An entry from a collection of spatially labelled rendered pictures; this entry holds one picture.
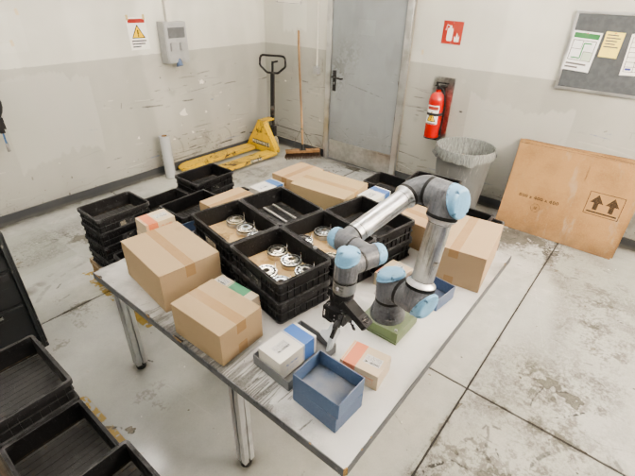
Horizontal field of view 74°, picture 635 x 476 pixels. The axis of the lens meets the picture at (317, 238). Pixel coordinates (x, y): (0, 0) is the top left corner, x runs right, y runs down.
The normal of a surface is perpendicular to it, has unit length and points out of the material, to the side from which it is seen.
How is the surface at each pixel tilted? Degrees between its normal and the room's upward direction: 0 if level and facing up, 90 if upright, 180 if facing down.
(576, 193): 78
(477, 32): 90
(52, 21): 90
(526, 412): 0
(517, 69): 90
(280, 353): 0
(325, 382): 0
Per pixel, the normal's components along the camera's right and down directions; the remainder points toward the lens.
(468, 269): -0.53, 0.43
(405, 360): 0.02, -0.86
